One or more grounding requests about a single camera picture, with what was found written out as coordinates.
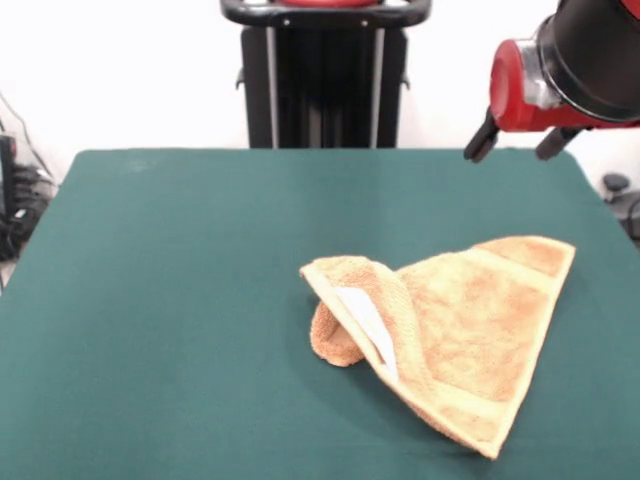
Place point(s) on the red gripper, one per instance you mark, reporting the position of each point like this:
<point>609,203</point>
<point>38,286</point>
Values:
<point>510,90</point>

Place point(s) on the orange terry towel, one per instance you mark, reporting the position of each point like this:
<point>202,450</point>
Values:
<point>475,325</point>

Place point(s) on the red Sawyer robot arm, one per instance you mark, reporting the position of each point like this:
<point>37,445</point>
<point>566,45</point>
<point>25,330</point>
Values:
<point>590,50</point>

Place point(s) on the black office chair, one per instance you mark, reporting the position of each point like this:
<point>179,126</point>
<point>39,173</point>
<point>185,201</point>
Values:
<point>616,182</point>

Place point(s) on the dark green table cloth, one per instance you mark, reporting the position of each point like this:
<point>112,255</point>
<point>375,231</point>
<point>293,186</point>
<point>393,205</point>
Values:
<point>150,300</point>

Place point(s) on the black electronics box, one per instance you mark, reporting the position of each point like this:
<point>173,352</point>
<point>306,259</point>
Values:
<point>7,160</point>

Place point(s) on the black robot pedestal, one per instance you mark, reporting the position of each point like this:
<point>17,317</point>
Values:
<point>325,75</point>

